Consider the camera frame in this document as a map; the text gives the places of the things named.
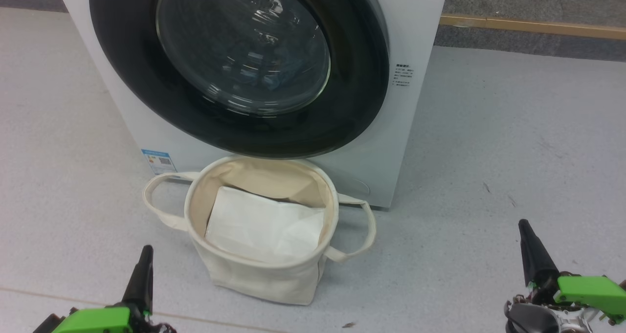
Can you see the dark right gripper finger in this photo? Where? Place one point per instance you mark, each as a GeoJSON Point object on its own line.
{"type": "Point", "coordinates": [535, 259]}

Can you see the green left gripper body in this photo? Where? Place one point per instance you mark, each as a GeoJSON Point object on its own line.
{"type": "Point", "coordinates": [93, 321]}

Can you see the white front-load washing machine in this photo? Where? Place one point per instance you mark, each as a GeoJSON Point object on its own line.
{"type": "Point", "coordinates": [415, 30]}

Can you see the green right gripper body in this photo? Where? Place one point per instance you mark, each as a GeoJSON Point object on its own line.
{"type": "Point", "coordinates": [592, 291]}

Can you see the white folded cloth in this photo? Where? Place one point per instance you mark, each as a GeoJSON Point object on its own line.
{"type": "Point", "coordinates": [254, 225]}

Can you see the small black text label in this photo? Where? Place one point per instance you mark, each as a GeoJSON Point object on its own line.
{"type": "Point", "coordinates": [404, 75]}

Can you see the round white filter cover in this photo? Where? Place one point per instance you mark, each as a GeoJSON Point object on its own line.
{"type": "Point", "coordinates": [354, 184]}

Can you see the blue garment with orange print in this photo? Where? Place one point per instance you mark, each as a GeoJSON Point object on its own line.
{"type": "Point", "coordinates": [282, 78]}

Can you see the blue energy label sticker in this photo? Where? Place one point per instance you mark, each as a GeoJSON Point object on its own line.
{"type": "Point", "coordinates": [159, 162]}

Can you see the cream canvas laundry basket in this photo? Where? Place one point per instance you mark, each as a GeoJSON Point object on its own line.
{"type": "Point", "coordinates": [254, 279]}

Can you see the black round glass washer door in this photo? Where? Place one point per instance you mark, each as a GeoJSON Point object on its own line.
{"type": "Point", "coordinates": [146, 103]}

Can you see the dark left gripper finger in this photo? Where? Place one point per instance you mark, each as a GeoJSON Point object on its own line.
{"type": "Point", "coordinates": [142, 284]}

